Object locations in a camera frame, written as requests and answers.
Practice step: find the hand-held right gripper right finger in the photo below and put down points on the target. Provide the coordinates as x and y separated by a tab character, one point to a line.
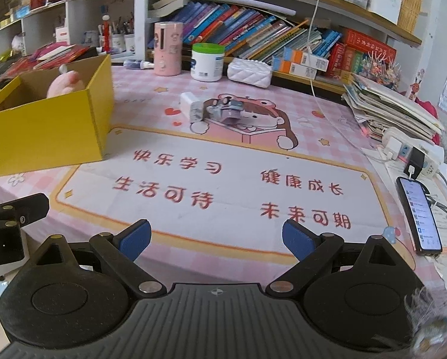
298	239

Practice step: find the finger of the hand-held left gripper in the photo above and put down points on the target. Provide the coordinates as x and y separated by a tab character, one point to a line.
29	205

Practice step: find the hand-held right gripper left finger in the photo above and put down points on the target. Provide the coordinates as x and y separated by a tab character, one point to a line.
135	239

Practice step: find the yellow cardboard box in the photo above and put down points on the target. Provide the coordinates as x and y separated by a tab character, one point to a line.
40	131

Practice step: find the pink pig plush toy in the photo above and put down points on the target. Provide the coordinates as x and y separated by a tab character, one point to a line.
64	86

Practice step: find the black smartphone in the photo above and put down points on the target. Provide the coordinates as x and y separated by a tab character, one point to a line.
420	213

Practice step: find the white plug adapter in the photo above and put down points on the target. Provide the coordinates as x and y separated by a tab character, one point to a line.
391	149

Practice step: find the black plug adapter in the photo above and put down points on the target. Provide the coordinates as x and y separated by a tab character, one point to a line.
416	160

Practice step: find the white plastic bag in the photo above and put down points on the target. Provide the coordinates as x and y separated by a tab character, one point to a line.
18	45

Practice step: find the grey purple toy car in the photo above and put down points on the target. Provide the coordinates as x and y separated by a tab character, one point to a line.
223	112

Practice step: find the white charger block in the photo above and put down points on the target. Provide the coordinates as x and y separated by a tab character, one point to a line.
188	101

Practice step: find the red paper sheets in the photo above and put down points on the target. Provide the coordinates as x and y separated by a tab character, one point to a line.
62	54

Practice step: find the white power strip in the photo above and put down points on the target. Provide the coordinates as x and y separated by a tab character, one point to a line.
433	157

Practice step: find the stack of magazines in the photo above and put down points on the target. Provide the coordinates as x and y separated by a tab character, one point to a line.
388	108

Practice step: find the grey fuzzy charm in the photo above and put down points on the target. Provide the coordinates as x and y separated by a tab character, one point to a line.
433	323

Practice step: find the white paper bag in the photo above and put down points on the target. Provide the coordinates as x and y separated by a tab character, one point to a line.
61	35

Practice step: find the orange blue carton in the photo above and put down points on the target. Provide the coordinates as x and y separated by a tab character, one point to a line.
287	68
305	58

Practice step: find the white quilted purse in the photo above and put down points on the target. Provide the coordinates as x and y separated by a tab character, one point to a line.
248	73

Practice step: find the small blue bottle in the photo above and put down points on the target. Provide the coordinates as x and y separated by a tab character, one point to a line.
135	63

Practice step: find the red cloth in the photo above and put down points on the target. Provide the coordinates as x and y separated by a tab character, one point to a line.
429	110

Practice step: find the white pen cup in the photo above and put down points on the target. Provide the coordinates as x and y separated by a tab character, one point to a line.
118	43
130	43

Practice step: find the white jar green lid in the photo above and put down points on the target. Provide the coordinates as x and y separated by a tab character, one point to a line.
206	65

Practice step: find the red white hanging ornament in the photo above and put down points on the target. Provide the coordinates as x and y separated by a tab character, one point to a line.
104	33

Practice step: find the colourful spiky ornament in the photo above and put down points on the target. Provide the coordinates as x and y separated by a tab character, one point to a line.
380	69

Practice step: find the pink cylindrical humidifier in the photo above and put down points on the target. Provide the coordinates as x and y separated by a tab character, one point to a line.
167	48

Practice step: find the reindeer figure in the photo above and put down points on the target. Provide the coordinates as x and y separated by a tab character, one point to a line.
416	86

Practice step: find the white shelf unit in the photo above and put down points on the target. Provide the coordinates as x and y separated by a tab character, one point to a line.
81	11

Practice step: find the red boxed book set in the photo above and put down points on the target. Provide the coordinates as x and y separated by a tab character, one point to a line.
365	46

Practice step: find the row of colourful books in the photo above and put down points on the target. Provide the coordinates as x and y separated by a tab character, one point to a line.
246	30

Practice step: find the thick cream book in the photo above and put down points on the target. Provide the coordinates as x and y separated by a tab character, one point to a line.
171	2

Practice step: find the white paper roll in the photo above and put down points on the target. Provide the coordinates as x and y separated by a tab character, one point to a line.
246	0

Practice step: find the stack of yellow books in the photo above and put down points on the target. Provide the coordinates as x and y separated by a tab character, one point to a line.
410	3

